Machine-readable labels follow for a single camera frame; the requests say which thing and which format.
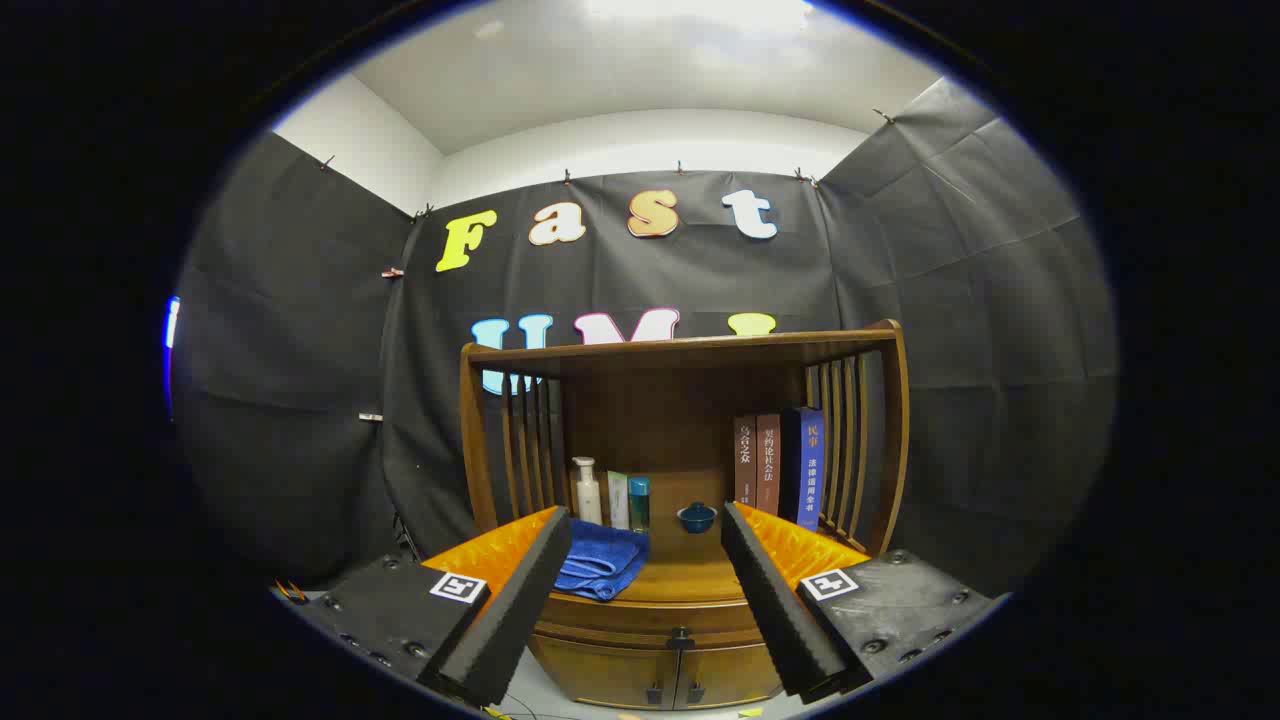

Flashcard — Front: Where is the blue folded towel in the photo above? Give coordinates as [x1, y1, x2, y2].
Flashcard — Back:
[553, 518, 651, 602]

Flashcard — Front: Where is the white pump bottle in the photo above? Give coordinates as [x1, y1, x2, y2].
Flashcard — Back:
[571, 457, 604, 527]

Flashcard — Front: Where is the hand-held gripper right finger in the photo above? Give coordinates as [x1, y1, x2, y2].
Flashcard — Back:
[720, 500, 1007, 706]

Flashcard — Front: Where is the wooden countertop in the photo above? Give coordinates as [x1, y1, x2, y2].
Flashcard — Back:
[480, 468, 881, 607]

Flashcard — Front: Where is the reddish brown book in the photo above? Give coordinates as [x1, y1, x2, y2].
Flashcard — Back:
[755, 414, 783, 517]

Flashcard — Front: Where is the blue book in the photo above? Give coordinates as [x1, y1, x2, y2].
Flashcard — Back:
[780, 407, 827, 532]

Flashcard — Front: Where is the black backdrop cloth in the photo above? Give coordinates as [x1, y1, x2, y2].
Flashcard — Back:
[170, 78, 1119, 593]

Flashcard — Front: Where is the dark brown book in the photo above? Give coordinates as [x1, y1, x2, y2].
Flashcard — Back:
[733, 416, 760, 511]

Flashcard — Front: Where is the wooden drawer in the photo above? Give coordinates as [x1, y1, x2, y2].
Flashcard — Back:
[533, 594, 769, 653]

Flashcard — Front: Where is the wooden cabinet with slatted hutch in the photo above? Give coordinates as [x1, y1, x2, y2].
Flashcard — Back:
[460, 320, 911, 711]

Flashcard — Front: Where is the wooden cabinet door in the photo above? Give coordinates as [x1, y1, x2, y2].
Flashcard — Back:
[678, 640, 784, 710]
[528, 634, 682, 710]

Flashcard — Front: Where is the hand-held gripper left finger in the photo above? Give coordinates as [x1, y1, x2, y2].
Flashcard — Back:
[283, 505, 573, 708]

